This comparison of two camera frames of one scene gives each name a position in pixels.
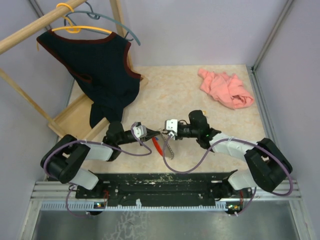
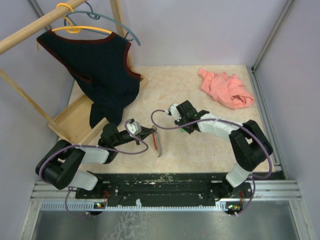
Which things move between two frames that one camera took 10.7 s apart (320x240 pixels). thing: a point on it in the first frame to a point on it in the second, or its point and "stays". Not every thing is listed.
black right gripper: x=178 y=137 to x=188 y=130
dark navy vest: x=99 y=68 stays
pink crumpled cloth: x=229 y=89 stays
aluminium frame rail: x=64 y=191 stays
